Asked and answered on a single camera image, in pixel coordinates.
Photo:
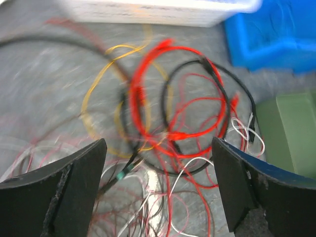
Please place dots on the green plastic tray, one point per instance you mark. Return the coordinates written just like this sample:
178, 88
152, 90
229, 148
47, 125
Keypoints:
287, 124

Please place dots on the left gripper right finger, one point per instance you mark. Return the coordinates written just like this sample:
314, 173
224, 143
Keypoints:
245, 183

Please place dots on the white perforated basket left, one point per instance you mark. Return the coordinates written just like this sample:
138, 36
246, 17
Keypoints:
193, 13

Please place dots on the blue plastic bin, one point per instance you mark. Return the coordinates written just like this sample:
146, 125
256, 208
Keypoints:
280, 35

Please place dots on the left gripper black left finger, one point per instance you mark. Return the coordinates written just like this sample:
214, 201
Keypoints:
56, 200

